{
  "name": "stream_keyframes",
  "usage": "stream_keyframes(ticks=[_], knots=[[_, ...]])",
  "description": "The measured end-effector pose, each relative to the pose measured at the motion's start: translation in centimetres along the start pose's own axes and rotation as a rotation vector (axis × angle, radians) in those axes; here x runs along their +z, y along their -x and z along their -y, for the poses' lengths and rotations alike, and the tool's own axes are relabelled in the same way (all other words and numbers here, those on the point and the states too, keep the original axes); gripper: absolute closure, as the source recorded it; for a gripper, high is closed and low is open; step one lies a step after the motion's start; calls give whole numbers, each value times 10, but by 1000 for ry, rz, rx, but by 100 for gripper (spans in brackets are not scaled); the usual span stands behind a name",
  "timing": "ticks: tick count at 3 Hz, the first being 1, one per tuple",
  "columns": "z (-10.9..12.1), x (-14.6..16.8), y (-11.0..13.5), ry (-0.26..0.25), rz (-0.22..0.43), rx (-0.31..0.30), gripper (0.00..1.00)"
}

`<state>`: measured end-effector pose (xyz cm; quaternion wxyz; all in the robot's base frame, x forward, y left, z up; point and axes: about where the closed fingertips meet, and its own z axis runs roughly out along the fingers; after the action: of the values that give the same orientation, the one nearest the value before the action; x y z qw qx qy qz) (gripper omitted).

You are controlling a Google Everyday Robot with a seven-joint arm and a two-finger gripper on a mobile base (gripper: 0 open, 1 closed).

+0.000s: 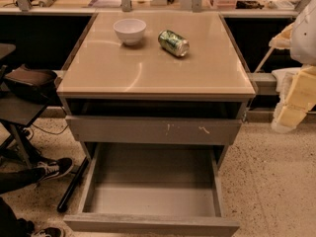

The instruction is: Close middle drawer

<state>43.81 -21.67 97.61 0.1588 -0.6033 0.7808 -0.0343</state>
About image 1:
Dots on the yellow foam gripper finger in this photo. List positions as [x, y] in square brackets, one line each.
[296, 101]
[282, 40]

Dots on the grey drawer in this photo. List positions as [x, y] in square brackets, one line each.
[152, 189]
[193, 131]

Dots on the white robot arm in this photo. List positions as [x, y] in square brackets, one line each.
[303, 37]

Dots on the grey top drawer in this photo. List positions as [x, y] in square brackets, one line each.
[193, 131]

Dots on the grey drawer cabinet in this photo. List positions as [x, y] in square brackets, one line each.
[108, 78]

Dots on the white rod with tip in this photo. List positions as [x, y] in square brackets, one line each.
[265, 58]

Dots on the white curved shell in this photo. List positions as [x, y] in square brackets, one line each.
[283, 77]

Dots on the green soda can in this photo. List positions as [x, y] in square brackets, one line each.
[174, 43]

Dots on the white ceramic bowl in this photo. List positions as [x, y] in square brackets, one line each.
[130, 31]

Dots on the black white sneaker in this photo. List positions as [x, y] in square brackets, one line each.
[55, 169]
[49, 232]

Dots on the dark brown bag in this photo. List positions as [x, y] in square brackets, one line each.
[37, 86]

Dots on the black floor pole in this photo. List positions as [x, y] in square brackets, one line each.
[77, 172]

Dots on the dark grey chair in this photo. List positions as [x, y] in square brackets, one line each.
[15, 115]

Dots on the dark trouser leg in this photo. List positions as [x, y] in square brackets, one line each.
[16, 180]

